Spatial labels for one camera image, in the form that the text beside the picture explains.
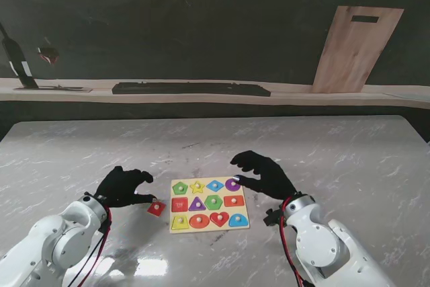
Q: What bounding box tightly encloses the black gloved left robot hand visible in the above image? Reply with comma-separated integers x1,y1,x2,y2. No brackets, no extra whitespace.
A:
93,165,157,209

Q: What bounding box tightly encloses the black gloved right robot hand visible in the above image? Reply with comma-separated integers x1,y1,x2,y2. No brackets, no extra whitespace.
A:
230,151,298,201

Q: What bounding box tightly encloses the red square puzzle piece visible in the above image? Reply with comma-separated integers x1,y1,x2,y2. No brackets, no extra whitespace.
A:
146,200,168,218

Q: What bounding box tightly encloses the purple circle puzzle piece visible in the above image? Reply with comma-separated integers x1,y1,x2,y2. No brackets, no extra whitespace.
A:
224,177,242,192

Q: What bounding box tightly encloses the orange rectangle puzzle piece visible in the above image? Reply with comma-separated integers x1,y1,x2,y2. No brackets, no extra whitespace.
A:
222,195,246,208

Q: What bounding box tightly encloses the blue semicircle puzzle piece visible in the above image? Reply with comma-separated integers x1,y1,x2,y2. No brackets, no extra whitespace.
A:
228,213,251,229

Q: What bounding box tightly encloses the green pentagon puzzle piece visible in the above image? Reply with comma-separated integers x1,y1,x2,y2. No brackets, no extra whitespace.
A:
171,181,189,196

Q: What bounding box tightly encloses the blue diamond puzzle piece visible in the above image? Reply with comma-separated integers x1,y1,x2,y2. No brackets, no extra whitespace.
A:
205,179,226,193

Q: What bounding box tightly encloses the green hexagon puzzle piece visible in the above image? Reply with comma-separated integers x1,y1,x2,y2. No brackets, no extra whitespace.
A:
204,194,224,211

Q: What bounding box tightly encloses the red heart puzzle piece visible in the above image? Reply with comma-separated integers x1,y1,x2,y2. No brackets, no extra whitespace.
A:
209,211,230,228

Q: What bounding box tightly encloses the yellow wooden shape puzzle board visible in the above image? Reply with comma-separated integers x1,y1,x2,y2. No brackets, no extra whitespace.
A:
169,175,252,235

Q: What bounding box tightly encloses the yellow star puzzle piece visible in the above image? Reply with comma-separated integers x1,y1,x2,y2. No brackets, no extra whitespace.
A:
189,180,206,195

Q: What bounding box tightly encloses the purple triangle puzzle piece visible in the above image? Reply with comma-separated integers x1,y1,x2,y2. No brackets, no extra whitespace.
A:
188,196,207,212

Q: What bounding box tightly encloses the wooden cutting board with slot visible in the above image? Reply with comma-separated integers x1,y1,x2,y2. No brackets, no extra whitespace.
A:
308,5,405,94

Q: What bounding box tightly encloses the light wooden shelf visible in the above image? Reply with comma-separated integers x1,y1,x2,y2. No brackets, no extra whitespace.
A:
0,77,430,110

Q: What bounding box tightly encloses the flat tray under bottle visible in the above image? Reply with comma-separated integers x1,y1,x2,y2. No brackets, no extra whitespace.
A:
13,85,93,93

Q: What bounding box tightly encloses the red wine glass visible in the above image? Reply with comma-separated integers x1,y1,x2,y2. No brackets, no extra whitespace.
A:
36,44,60,66

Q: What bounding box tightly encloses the dark wine bottle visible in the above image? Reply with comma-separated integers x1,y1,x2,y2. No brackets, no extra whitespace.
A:
0,21,40,89

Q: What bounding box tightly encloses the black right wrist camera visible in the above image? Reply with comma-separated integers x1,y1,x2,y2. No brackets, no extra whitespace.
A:
263,208,284,227

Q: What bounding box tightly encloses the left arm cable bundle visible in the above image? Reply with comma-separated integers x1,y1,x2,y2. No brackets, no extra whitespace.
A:
69,206,114,287

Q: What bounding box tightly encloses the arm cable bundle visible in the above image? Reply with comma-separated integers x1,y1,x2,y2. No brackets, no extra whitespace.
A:
278,199,305,287
69,206,114,287

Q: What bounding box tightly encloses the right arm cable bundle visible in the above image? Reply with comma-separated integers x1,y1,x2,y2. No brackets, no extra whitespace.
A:
278,199,305,287

